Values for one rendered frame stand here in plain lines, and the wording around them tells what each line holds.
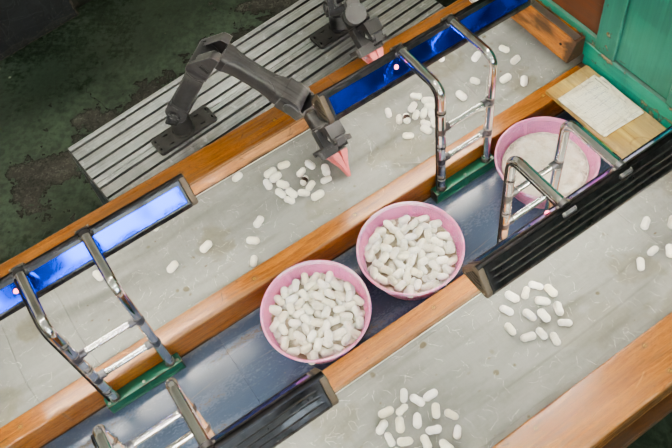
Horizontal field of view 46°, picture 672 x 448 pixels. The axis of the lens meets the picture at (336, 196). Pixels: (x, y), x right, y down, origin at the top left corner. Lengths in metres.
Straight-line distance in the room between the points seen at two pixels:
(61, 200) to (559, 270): 2.03
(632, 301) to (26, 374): 1.44
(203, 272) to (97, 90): 1.71
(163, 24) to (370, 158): 1.84
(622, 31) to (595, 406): 0.95
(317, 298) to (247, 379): 0.26
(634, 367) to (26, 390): 1.40
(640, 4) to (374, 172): 0.78
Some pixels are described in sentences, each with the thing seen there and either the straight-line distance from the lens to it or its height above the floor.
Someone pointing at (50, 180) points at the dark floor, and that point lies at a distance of 3.40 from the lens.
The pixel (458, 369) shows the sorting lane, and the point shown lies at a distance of 1.87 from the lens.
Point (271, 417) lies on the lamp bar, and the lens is 1.48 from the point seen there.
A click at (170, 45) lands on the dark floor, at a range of 3.69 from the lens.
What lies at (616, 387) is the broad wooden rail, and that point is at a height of 0.76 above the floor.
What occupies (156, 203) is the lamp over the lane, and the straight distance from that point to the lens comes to 1.77.
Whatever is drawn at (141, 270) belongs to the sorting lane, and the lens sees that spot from 2.11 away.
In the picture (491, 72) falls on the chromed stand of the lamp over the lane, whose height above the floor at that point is 1.07.
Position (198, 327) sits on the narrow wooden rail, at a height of 0.76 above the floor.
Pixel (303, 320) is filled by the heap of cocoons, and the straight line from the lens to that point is 1.94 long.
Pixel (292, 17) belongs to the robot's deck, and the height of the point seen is 0.67.
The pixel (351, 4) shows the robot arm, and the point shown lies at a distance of 2.16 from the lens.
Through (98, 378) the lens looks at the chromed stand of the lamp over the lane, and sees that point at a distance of 1.89.
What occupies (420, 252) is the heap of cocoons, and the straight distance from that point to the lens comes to 2.01.
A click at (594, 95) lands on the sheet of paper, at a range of 2.27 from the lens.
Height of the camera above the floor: 2.48
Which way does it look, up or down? 56 degrees down
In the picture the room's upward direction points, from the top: 11 degrees counter-clockwise
